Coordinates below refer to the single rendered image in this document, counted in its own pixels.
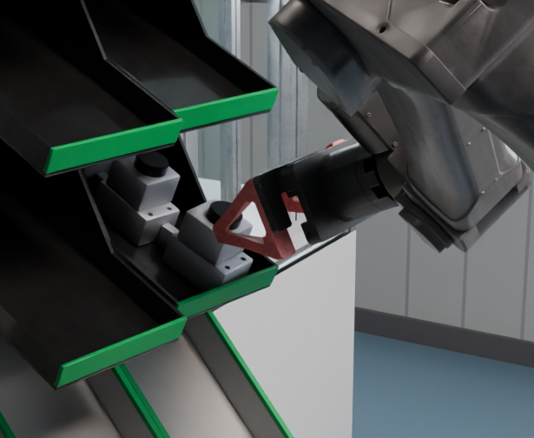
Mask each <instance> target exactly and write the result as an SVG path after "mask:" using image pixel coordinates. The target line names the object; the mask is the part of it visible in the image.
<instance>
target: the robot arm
mask: <svg viewBox="0 0 534 438"><path fill-rule="evenodd" d="M268 24H269V25H270V27H271V29H272V30H273V32H274V34H275V35H276V36H277V37H278V39H279V41H280V43H281V44H282V46H283V47H284V49H285V51H286V52H287V54H288V55H289V56H290V58H291V59H292V61H293V63H294V64H295V65H296V66H297V67H298V68H299V71H300V72H301V73H304V74H305V75H306V76H307V77H308V78H309V79H310V80H311V81H312V82H313V83H314V84H315V85H316V86H318V89H317V97H318V98H319V100H320V101H321V102H322V103H323V104H324V105H325V106H326V108H327V109H328V110H329V111H330V112H331V113H332V114H333V115H334V116H335V118H336V119H337V120H338V121H339V122H340V123H341V124H342V125H343V126H344V128H345V129H346V130H347V131H348V132H349V133H350V134H351V135H352V136H353V138H350V139H348V140H343V139H340V140H338V141H336V142H334V143H330V144H329V145H328V146H327V147H326V148H325V149H324V150H322V151H320V152H319V151H315V152H313V153H311V154H308V155H305V156H302V157H299V158H297V159H295V160H292V161H291V162H289V163H285V164H283V165H281V166H279V167H277V168H274V169H271V170H269V171H267V172H264V173H262V174H259V175H257V176H254V177H252V178H250V179H249V180H248V181H247V182H246V183H245V184H244V186H243V187H242V189H241V191H240V192H239V194H238V195H237V197H235V199H234V200H233V202H232V203H231V205H230V206H229V207H228V209H227V210H226V211H225V212H224V214H223V215H222V216H221V217H220V219H219V220H218V221H217V222H216V223H215V225H214V226H213V231H214V234H215V236H216V239H217V241H218V242H219V243H223V244H227V245H231V246H235V247H239V248H243V249H249V250H251V251H253V252H256V253H259V254H262V255H264V256H268V257H271V258H273V259H275V260H283V259H286V258H288V257H289V256H292V255H294V254H296V250H295V248H294V245H293V242H292V240H291V237H290V235H289V233H288V230H287V228H289V227H291V226H292V222H291V219H290V217H289V214H288V213H287V212H295V213H303V214H304V215H305V217H306V219H307V221H306V222H303V223H302V224H301V225H300V226H301V227H302V230H303V232H304V235H305V237H306V239H307V242H308V243H309V244H311V245H314V244H317V243H320V242H324V241H326V240H328V239H330V238H332V237H334V236H336V235H337V234H339V233H341V232H343V231H345V230H347V229H349V228H351V227H353V226H355V225H357V224H359V223H361V222H363V221H365V220H366V219H368V218H370V217H372V216H374V215H376V214H378V213H379V212H381V211H384V210H387V209H391V208H395V207H398V206H400V207H401V208H402V210H401V211H400V212H399V215H400V217H401V218H402V219H403V220H404V221H405V222H406V223H407V224H408V225H409V226H410V227H411V229H412V230H413V231H414V232H415V233H416V234H417V235H418V236H419V237H420V238H421V240H422V241H424V242H425V243H426V244H427V245H429V246H430V247H431V248H432V249H434V250H435V251H436V252H438V253H441V252H442V251H443V250H444V249H448V248H449V247H450V246H451V245H452V244H454V245H455V246H456V247H457V248H458V249H460V250H461V251H463V252H466V251H467V250H468V249H469V248H470V247H471V246H472V245H473V244H474V243H475V242H476V241H477V240H478V239H479V238H480V237H481V236H482V235H483V234H484V233H485V232H486V231H487V230H488V229H489V228H490V227H491V226H492V225H493V224H494V223H495V222H496V221H497V220H498V219H499V218H500V217H501V216H502V215H503V214H504V213H505V212H506V211H507V210H508V209H509V208H510V207H511V206H512V205H513V204H514V203H515V202H516V201H517V200H518V199H519V198H520V197H521V196H522V195H523V194H524V193H525V192H526V191H527V190H528V189H529V188H530V187H531V177H530V172H529V171H528V170H527V167H526V166H525V164H524V162H525V163H526V164H527V165H528V166H529V167H530V169H531V170H532V171H533V172H534V0H289V1H288V2H287V3H286V4H285V5H284V6H283V7H282V8H281V9H280V10H279V11H278V12H277V13H276V14H275V15H274V16H273V17H272V18H271V19H270V20H269V21H268ZM520 158H521V159H522V160H523V161H524V162H523V161H522V160H521V159H520ZM296 196H297V197H298V199H299V200H298V199H297V198H296ZM251 202H254V204H255V206H256V208H257V210H258V213H259V215H260V219H261V221H262V223H263V226H264V229H265V231H266V235H265V236H263V237H259V236H250V235H244V234H238V233H233V232H231V231H230V229H229V227H230V225H231V224H232V223H233V222H234V221H235V220H236V219H237V218H238V217H239V216H240V214H241V213H242V212H243V211H244V210H245V209H246V208H247V207H248V206H249V205H250V203H251Z"/></svg>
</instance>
